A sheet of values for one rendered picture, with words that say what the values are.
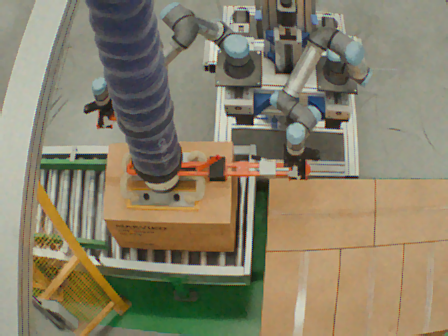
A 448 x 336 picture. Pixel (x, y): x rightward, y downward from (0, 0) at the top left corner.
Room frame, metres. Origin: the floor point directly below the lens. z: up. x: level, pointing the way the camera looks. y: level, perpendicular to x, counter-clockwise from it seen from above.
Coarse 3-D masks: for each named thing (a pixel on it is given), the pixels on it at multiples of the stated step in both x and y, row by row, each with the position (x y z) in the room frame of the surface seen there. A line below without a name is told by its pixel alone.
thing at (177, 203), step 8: (136, 192) 1.47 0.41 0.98; (144, 192) 1.46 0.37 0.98; (176, 192) 1.44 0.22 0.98; (184, 192) 1.43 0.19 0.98; (192, 192) 1.43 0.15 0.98; (128, 200) 1.43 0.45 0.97; (144, 200) 1.42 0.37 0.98; (152, 200) 1.42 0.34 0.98; (176, 200) 1.40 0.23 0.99; (128, 208) 1.40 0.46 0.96; (136, 208) 1.39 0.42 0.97; (144, 208) 1.39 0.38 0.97; (152, 208) 1.38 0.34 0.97; (160, 208) 1.38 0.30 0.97; (168, 208) 1.37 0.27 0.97; (176, 208) 1.37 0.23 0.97; (184, 208) 1.36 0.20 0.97; (192, 208) 1.36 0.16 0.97
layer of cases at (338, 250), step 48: (288, 192) 1.54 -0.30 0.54; (336, 192) 1.50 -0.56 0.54; (384, 192) 1.44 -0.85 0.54; (432, 192) 1.38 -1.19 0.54; (288, 240) 1.28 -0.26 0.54; (336, 240) 1.23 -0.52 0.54; (384, 240) 1.16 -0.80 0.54; (432, 240) 1.08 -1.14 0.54; (288, 288) 1.01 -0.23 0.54; (336, 288) 0.95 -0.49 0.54; (384, 288) 0.87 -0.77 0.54; (432, 288) 0.77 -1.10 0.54
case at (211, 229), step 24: (120, 144) 1.74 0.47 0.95; (192, 144) 1.68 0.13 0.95; (216, 144) 1.66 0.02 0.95; (120, 168) 1.61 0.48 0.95; (216, 192) 1.43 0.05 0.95; (120, 216) 1.37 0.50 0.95; (144, 216) 1.36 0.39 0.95; (168, 216) 1.34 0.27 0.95; (192, 216) 1.33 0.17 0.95; (216, 216) 1.31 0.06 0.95; (120, 240) 1.36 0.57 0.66; (144, 240) 1.34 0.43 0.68; (168, 240) 1.32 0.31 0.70; (192, 240) 1.30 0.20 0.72; (216, 240) 1.28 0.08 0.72
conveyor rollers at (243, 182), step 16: (64, 176) 1.82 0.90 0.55; (80, 176) 1.80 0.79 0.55; (96, 176) 1.79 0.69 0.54; (64, 192) 1.72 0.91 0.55; (80, 192) 1.71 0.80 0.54; (240, 192) 1.58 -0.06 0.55; (64, 208) 1.62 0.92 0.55; (80, 208) 1.62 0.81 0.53; (240, 208) 1.50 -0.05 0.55; (48, 224) 1.53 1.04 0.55; (240, 224) 1.41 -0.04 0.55; (240, 240) 1.33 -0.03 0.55; (224, 256) 1.25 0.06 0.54; (240, 256) 1.24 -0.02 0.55
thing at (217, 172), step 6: (216, 162) 1.50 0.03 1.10; (222, 162) 1.49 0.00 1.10; (210, 168) 1.47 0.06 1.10; (216, 168) 1.47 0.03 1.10; (222, 168) 1.47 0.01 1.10; (210, 174) 1.45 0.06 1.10; (216, 174) 1.44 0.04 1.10; (222, 174) 1.44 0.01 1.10; (210, 180) 1.43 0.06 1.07; (216, 180) 1.43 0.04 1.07; (222, 180) 1.42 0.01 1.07
